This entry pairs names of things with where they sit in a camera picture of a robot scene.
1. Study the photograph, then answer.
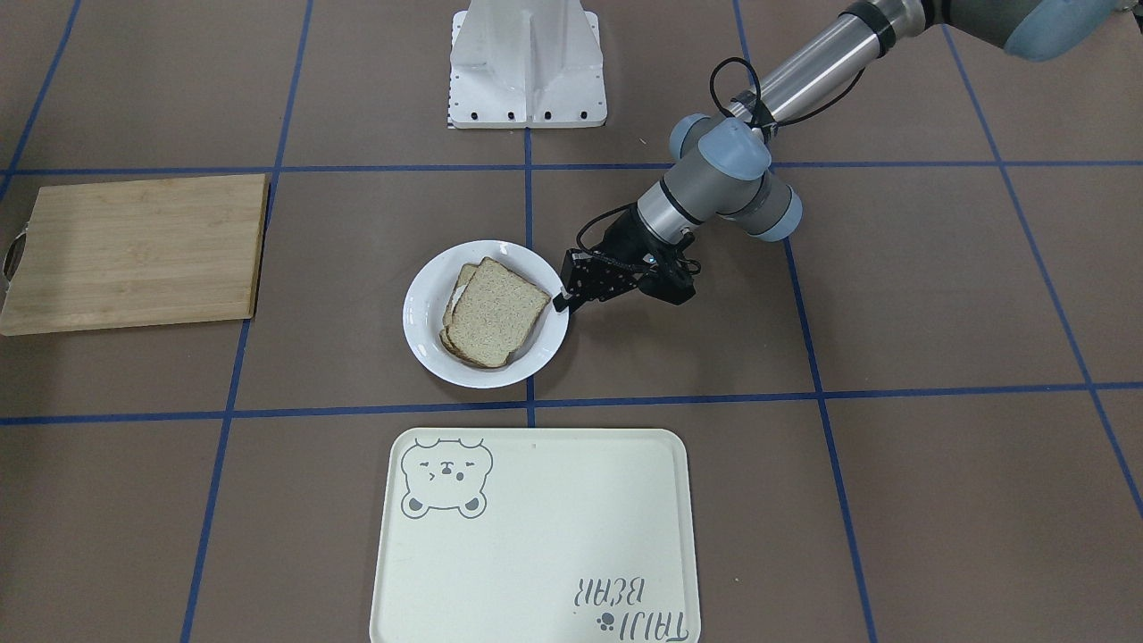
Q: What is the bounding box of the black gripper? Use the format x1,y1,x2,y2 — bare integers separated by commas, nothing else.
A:
552,207,652,313

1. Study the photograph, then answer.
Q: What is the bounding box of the bread slice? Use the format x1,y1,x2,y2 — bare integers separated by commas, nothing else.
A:
439,257,551,369
439,262,512,369

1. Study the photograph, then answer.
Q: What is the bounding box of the white round plate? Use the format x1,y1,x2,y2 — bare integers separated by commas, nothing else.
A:
403,240,569,389

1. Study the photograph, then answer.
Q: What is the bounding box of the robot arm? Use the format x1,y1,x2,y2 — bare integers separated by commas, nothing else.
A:
554,1,1118,313

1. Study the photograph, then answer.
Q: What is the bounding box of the bread slice under egg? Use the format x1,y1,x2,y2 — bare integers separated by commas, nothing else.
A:
439,262,512,369

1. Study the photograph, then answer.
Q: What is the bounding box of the cream bear serving tray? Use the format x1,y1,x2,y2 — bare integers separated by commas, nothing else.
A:
369,428,702,642

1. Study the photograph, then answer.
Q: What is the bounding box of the wooden cutting board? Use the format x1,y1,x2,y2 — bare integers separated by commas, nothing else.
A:
3,172,270,337

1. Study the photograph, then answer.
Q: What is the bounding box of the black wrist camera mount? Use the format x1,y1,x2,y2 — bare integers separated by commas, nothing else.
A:
637,249,702,305

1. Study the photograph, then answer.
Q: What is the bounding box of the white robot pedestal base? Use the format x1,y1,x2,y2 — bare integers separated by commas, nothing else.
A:
446,1,608,129

